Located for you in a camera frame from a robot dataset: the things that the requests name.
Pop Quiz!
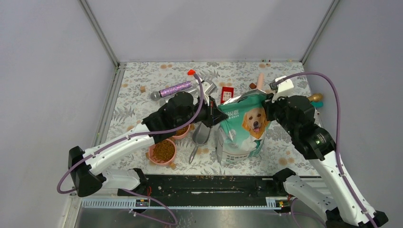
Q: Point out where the metal food scoop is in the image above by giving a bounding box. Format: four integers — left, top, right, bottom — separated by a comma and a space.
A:
189, 123, 211, 164

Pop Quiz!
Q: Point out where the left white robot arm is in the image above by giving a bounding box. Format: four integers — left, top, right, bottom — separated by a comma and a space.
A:
68, 92, 228, 197

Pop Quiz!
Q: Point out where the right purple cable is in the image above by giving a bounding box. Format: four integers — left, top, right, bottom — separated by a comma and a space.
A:
274, 71, 378, 228

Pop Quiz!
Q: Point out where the green pet food bag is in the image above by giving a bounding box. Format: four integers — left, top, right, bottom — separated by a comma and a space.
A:
216, 89, 270, 165

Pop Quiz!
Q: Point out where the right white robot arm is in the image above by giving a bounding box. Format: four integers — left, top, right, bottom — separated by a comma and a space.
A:
262, 94, 389, 228

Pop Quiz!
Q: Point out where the pink pet bowl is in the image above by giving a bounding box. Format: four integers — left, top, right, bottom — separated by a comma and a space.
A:
148, 139, 177, 166
172, 125, 190, 140

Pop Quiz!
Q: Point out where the near pink pet bowl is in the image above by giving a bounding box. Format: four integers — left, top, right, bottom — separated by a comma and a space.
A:
148, 139, 177, 166

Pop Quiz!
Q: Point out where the far pink pet bowl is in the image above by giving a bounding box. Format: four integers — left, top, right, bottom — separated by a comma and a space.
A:
172, 125, 190, 140

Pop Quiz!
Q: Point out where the purple glitter toy microphone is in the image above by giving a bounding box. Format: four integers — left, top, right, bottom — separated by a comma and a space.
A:
150, 81, 192, 101

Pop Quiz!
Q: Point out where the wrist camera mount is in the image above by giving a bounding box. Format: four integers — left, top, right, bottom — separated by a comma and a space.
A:
193, 79, 217, 106
269, 76, 294, 103

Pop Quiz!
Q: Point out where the purple cable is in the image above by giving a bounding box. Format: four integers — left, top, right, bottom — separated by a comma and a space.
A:
274, 71, 378, 228
57, 73, 205, 226

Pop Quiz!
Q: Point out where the red toy block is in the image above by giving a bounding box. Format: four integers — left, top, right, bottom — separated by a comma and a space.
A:
187, 69, 196, 76

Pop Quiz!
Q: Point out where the brown cube block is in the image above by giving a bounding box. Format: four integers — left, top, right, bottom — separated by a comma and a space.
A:
249, 83, 257, 89

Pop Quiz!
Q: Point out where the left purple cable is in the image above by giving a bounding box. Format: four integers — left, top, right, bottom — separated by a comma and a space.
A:
57, 73, 205, 226

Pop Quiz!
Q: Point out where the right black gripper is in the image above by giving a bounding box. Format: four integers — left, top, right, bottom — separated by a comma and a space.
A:
262, 90, 299, 137

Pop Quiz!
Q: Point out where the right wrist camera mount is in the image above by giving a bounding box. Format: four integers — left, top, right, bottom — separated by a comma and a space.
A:
269, 76, 294, 103

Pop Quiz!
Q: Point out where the black mounting base plate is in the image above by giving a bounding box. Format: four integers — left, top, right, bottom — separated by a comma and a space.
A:
132, 175, 288, 207

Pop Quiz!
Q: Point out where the red window brick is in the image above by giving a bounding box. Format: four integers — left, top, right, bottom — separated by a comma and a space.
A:
221, 86, 234, 104

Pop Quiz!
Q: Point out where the brown kibble in far bowl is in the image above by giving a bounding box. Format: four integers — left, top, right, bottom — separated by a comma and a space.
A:
175, 126, 189, 136

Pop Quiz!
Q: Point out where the gold toy microphone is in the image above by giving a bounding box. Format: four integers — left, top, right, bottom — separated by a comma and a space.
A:
307, 93, 323, 102

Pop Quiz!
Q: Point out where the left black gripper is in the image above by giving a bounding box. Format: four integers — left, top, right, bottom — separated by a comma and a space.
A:
176, 95, 228, 128

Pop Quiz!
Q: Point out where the brown kibble in bowl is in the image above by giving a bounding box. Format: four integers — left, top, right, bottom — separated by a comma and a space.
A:
175, 126, 189, 136
151, 140, 176, 163

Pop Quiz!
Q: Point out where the brown kibble in near bowl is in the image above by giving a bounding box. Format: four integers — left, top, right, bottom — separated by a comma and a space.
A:
151, 140, 176, 163

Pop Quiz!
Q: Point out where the teal toy block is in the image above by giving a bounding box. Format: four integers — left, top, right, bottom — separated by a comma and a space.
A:
312, 101, 324, 109

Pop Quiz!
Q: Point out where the floral table mat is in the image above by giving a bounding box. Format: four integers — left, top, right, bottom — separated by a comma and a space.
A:
107, 62, 317, 176

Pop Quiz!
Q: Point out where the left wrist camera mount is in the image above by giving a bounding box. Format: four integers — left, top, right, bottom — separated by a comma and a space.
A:
193, 79, 217, 106

